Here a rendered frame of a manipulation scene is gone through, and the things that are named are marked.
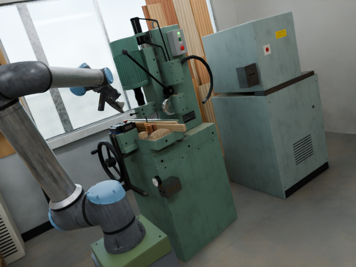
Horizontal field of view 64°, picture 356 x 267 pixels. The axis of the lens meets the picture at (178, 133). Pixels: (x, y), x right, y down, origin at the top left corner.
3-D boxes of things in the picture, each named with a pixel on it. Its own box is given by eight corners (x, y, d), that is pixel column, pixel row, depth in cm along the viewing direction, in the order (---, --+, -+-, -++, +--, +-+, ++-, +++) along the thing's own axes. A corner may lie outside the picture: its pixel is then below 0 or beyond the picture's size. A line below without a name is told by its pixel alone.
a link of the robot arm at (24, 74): (17, 53, 89) (111, 64, 154) (-13, 65, 92) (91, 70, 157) (30, 90, 90) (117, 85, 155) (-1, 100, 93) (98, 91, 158)
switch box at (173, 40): (172, 56, 192) (165, 32, 188) (183, 54, 198) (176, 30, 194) (178, 55, 187) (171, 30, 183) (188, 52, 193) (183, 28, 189)
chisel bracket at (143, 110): (136, 119, 194) (133, 108, 191) (153, 113, 202) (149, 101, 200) (142, 119, 188) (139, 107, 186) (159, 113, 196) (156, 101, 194)
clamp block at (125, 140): (112, 147, 188) (108, 134, 186) (129, 139, 196) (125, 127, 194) (123, 149, 177) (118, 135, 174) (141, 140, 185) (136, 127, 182)
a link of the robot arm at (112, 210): (127, 229, 117) (112, 192, 112) (91, 235, 121) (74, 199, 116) (138, 207, 131) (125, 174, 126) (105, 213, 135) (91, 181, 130)
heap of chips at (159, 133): (147, 139, 172) (144, 133, 171) (164, 131, 180) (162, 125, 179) (155, 140, 165) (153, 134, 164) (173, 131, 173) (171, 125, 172)
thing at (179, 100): (172, 113, 195) (168, 96, 192) (180, 110, 199) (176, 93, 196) (181, 113, 187) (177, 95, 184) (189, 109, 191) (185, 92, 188)
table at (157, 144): (99, 148, 207) (96, 140, 205) (133, 133, 224) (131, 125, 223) (145, 157, 160) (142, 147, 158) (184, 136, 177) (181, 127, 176)
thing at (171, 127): (131, 128, 212) (130, 123, 211) (134, 127, 214) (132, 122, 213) (184, 131, 166) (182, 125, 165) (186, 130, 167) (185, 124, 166)
